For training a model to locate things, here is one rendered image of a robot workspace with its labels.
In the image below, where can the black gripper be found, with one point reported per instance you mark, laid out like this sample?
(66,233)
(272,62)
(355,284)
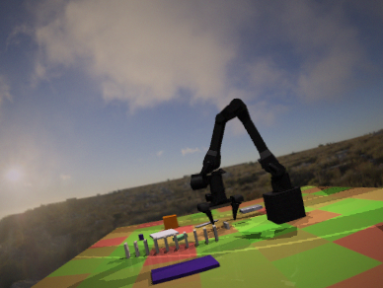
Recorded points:
(218,195)

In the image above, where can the green rectangular block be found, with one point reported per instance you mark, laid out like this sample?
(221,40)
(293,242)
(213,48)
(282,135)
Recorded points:
(180,237)

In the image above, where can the purple flat rectangular block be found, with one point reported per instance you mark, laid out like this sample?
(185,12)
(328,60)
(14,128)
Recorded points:
(183,269)

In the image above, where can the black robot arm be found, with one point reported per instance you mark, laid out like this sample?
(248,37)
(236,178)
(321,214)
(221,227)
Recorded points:
(280,180)

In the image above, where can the orange block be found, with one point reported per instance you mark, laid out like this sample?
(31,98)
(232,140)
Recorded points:
(170,222)

